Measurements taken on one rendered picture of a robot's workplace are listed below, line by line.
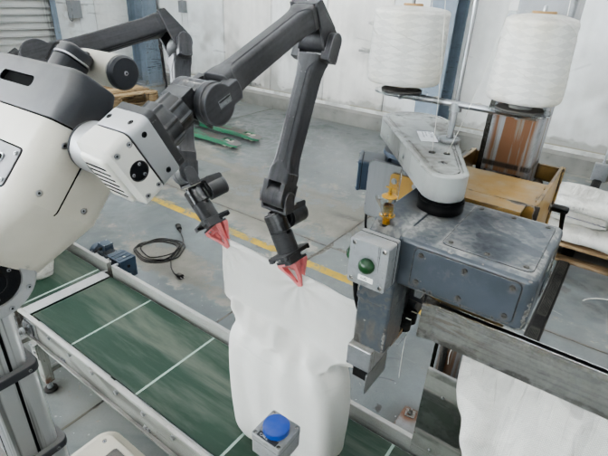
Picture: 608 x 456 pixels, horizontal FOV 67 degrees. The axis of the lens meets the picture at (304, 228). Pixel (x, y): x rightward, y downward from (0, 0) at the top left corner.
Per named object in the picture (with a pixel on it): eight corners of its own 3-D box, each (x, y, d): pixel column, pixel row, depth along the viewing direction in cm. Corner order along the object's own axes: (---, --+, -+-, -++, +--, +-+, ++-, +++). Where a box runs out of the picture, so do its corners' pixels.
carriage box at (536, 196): (403, 290, 119) (424, 177, 104) (450, 242, 143) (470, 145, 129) (501, 329, 106) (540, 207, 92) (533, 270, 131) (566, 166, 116)
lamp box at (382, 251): (346, 279, 83) (350, 235, 79) (358, 269, 87) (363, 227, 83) (383, 294, 80) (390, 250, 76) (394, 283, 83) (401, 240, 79)
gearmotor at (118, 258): (83, 266, 257) (78, 242, 250) (107, 255, 267) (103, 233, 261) (115, 285, 242) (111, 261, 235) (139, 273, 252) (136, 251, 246)
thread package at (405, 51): (352, 85, 103) (360, 0, 95) (385, 77, 115) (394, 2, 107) (422, 97, 95) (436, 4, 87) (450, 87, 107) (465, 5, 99)
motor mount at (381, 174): (360, 214, 128) (366, 160, 121) (371, 207, 133) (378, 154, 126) (459, 248, 114) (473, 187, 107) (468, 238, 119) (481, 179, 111)
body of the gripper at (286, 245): (311, 248, 120) (301, 223, 119) (287, 263, 113) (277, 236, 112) (293, 251, 125) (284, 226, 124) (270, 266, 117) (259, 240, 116)
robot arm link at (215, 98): (298, -14, 104) (335, -13, 99) (308, 43, 114) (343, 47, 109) (159, 89, 83) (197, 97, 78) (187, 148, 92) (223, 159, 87)
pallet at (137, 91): (40, 102, 582) (37, 91, 575) (125, 91, 665) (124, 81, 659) (70, 114, 536) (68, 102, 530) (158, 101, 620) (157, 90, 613)
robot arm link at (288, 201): (259, 185, 114) (286, 194, 110) (287, 175, 123) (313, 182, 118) (259, 229, 120) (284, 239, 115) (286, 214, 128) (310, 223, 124)
